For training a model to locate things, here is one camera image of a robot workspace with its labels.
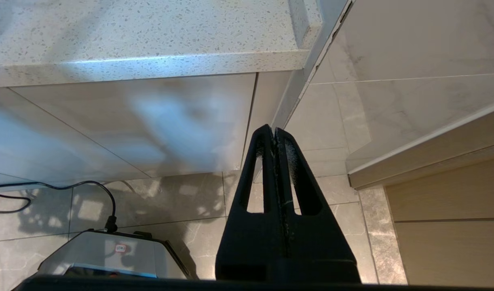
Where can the white black robot base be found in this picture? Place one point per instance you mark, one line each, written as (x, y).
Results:
(109, 254)

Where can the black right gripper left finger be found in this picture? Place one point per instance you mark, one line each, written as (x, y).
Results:
(247, 242)

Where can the brown wooden cabinet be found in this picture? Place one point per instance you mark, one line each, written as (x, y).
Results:
(453, 226)

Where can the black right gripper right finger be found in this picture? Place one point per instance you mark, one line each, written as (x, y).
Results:
(319, 250)

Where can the white cabinet door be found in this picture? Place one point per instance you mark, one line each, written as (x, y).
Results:
(170, 121)
(36, 153)

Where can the narrow white cabinet panel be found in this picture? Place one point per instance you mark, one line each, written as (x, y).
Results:
(271, 93)

